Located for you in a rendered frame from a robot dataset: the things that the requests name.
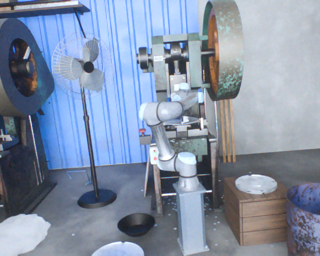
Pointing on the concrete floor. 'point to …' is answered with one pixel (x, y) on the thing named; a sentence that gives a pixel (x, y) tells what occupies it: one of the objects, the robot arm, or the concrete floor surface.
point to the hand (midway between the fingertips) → (181, 123)
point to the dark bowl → (136, 224)
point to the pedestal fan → (75, 68)
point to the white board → (147, 170)
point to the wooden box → (256, 214)
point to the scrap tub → (309, 219)
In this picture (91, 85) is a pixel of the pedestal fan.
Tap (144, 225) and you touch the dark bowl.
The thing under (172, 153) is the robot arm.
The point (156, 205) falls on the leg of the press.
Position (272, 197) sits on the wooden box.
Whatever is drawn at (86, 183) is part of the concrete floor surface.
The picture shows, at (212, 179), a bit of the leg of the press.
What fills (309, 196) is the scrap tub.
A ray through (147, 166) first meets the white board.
